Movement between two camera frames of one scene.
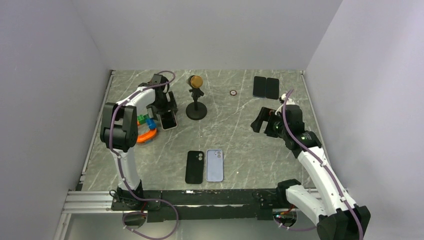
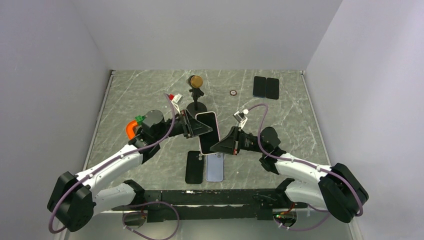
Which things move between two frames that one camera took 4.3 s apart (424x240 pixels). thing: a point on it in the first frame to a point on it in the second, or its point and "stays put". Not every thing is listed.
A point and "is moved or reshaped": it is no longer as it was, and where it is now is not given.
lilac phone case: [214, 165] stays put
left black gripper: [169, 106] to [192, 127]
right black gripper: [267, 115] to [231, 144]
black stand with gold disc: [196, 110] stays put
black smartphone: [259, 86] stays put
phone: [168, 120] is moved or reshaped
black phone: [272, 88] stays put
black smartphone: [194, 167] stays put
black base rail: [195, 204] stays put
